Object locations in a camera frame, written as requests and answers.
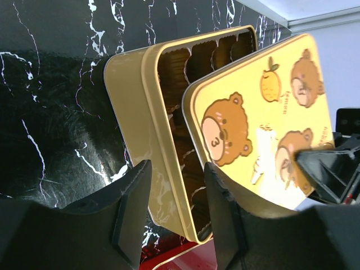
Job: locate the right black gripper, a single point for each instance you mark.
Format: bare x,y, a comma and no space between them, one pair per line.
335,173

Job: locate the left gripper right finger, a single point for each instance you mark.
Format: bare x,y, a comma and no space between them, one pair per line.
250,232

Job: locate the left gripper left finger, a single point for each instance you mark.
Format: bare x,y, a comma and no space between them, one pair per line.
101,231

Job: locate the gold chocolate tin box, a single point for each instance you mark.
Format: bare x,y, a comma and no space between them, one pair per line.
146,88

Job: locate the red lacquer tray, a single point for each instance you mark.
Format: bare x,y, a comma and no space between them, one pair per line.
188,256

